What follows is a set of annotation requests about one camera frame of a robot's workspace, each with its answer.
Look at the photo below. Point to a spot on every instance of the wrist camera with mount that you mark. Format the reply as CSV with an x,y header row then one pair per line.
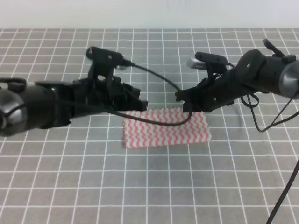
x,y
104,62
213,64

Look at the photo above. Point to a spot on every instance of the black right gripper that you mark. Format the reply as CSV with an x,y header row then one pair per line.
x,y
209,94

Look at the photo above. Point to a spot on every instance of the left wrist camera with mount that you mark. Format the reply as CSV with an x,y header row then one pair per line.
x,y
104,62

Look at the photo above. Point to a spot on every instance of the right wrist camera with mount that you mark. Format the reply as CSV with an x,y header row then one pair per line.
x,y
213,64

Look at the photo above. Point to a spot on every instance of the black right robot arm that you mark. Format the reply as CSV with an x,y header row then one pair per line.
x,y
254,72

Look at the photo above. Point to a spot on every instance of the grey grid tablecloth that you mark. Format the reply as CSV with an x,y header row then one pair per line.
x,y
83,174

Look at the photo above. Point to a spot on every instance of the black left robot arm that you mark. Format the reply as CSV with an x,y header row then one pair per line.
x,y
49,104

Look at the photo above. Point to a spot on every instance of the pink white wavy towel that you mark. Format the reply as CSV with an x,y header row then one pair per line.
x,y
141,134

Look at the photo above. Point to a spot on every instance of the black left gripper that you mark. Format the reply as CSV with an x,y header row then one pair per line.
x,y
95,94

